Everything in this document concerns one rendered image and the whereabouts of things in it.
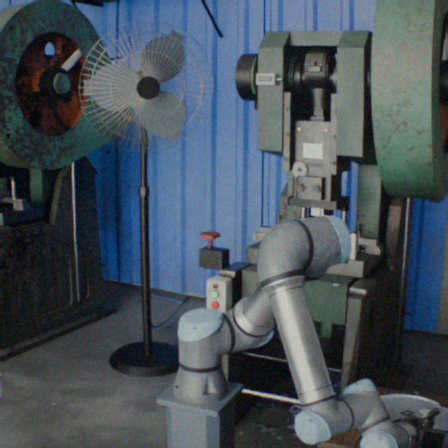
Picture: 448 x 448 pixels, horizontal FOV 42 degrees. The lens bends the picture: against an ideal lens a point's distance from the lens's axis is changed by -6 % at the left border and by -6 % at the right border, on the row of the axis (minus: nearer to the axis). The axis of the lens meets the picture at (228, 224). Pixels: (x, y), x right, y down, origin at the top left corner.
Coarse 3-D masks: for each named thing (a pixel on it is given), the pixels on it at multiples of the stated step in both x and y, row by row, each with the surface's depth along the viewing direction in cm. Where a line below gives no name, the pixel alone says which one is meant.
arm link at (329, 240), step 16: (304, 224) 135; (320, 224) 137; (336, 224) 139; (320, 240) 134; (336, 240) 137; (320, 256) 135; (336, 256) 138; (304, 272) 141; (320, 272) 141; (240, 304) 166; (256, 304) 157; (240, 320) 163; (256, 320) 160; (272, 320) 167; (240, 336) 164; (256, 336) 164
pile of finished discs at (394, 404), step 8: (384, 400) 179; (392, 400) 178; (400, 400) 178; (408, 400) 178; (416, 400) 178; (424, 400) 177; (432, 400) 176; (392, 408) 172; (400, 408) 172; (408, 408) 172; (416, 408) 173; (424, 408) 172; (432, 408) 172; (440, 408) 173; (392, 416) 167; (400, 416) 167; (416, 416) 167; (440, 424) 162
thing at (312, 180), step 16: (304, 128) 217; (320, 128) 214; (304, 144) 218; (320, 144) 215; (304, 160) 219; (320, 160) 216; (304, 176) 218; (320, 176) 217; (336, 176) 220; (304, 192) 218; (320, 192) 215; (336, 192) 222
